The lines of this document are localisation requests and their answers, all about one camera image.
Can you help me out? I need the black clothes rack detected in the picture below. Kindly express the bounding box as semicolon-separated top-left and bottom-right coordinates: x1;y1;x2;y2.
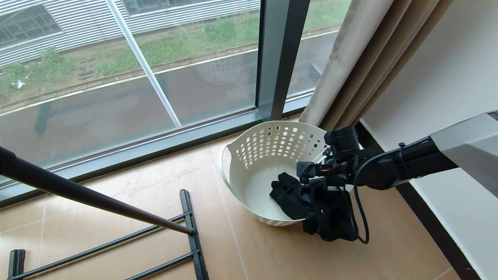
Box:
0;146;209;280

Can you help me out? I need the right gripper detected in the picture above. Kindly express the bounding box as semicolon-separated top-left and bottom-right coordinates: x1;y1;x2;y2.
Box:
311;157;355;188

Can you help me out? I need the window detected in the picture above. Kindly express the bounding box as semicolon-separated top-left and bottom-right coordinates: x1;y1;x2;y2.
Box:
0;0;352;207

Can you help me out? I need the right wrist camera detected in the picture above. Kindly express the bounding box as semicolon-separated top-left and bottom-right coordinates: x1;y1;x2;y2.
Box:
296;161;319;184

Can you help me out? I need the white laundry basket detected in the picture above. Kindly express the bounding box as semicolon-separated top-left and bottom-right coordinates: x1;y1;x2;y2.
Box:
219;120;362;227

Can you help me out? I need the beige curtain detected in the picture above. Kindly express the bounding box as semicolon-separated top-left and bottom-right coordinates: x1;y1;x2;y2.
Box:
298;0;454;131

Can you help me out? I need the black garment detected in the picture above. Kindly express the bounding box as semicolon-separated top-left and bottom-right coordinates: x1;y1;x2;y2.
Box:
269;172;359;242

